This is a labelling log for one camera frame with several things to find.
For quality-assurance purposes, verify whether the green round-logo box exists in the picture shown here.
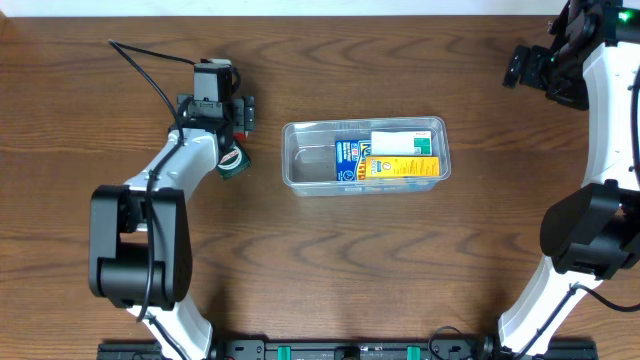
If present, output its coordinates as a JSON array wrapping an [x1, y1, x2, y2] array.
[[216, 142, 251, 180]]

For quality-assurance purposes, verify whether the blue Kool Fever box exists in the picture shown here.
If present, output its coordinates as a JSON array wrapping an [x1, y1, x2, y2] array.
[[335, 140, 371, 182]]

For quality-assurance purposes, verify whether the yellow medicine box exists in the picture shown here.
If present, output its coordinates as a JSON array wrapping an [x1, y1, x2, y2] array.
[[364, 156, 441, 179]]

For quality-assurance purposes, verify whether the white Panadol box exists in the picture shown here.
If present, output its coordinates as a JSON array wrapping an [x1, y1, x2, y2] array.
[[371, 131, 433, 156]]

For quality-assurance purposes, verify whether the red medicine box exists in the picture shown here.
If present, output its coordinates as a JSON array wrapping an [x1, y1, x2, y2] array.
[[234, 132, 247, 141]]

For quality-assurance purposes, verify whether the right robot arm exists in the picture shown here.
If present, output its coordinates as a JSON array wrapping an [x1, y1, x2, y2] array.
[[473, 0, 639, 359]]

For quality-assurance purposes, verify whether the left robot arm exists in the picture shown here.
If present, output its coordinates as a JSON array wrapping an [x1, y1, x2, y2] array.
[[89, 59, 255, 359]]

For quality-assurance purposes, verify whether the clear plastic container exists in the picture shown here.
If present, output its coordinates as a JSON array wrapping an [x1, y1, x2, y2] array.
[[282, 116, 452, 196]]

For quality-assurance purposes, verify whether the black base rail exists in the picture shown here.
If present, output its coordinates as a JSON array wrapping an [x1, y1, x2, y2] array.
[[96, 338, 599, 360]]

